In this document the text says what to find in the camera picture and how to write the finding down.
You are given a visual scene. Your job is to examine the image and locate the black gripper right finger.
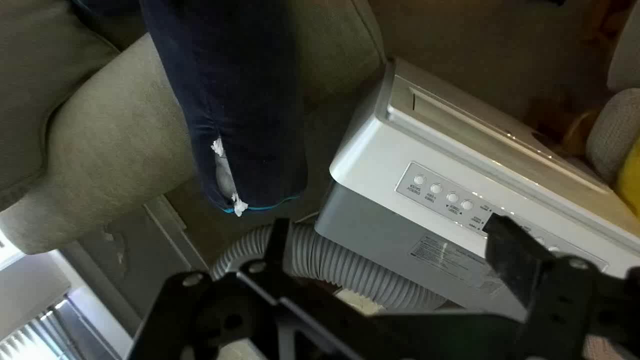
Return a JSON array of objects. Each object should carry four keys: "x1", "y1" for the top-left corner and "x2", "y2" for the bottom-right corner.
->
[{"x1": 482, "y1": 212, "x2": 640, "y2": 360}]

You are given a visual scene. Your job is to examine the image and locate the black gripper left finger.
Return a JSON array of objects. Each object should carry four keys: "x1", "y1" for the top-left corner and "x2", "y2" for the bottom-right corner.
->
[{"x1": 129, "y1": 217, "x2": 402, "y2": 360}]

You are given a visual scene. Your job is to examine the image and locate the white portable air cooler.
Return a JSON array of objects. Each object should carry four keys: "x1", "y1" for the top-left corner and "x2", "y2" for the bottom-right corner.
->
[{"x1": 312, "y1": 59, "x2": 640, "y2": 324}]

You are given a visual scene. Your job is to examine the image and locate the white window blinds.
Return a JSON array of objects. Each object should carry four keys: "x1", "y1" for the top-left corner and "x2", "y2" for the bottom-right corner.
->
[{"x1": 0, "y1": 292, "x2": 89, "y2": 360}]

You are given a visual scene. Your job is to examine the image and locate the beige fabric sofa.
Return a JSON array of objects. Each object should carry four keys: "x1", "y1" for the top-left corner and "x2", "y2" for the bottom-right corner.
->
[{"x1": 0, "y1": 0, "x2": 388, "y2": 256}]

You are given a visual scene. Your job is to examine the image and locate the dark blue bolster pillow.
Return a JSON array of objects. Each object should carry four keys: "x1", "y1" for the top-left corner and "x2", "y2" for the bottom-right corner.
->
[{"x1": 70, "y1": 0, "x2": 310, "y2": 218}]

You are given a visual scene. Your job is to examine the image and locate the white window frame post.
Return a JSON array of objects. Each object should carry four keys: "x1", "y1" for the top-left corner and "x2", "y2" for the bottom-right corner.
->
[{"x1": 59, "y1": 197, "x2": 208, "y2": 337}]

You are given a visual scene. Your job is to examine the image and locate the grey corrugated exhaust hose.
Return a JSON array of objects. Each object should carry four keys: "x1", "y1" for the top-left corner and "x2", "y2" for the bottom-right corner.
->
[{"x1": 208, "y1": 221, "x2": 448, "y2": 313}]

